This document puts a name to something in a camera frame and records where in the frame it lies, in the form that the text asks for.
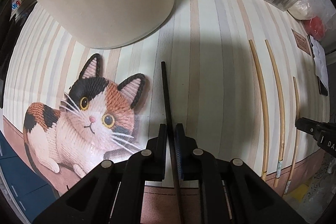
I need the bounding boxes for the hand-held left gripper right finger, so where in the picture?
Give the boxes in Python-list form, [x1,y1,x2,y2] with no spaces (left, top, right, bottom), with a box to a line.
[175,123,307,224]

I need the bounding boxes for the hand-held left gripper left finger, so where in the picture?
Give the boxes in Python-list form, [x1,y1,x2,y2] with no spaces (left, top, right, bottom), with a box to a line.
[26,123,168,224]

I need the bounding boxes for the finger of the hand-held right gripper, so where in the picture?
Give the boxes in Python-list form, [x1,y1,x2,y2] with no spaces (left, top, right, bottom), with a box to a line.
[295,117,323,140]

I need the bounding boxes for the dark wooden chopstick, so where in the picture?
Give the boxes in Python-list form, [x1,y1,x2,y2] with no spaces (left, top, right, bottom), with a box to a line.
[161,61,186,224]

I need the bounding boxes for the black smartphone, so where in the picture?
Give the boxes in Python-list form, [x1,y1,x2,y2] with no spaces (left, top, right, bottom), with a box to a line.
[317,76,329,97]

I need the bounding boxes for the white paper receipt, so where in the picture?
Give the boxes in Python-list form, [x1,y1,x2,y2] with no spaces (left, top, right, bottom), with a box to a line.
[310,35,329,91]

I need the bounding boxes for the cat printed striped table mat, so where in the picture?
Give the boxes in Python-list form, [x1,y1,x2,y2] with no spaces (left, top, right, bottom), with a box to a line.
[0,0,332,198]

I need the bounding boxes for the red tomato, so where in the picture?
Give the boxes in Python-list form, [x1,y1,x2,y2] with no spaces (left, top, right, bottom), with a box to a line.
[304,17,326,41]

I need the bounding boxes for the white food lump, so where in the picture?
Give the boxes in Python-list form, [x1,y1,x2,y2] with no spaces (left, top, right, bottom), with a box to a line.
[287,0,313,20]

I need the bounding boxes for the clear plastic bag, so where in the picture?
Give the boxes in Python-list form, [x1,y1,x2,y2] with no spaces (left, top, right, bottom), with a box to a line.
[287,0,336,49]

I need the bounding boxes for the blue kitchen cabinets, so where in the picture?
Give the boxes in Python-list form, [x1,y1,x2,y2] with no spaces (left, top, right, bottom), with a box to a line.
[0,132,61,214]

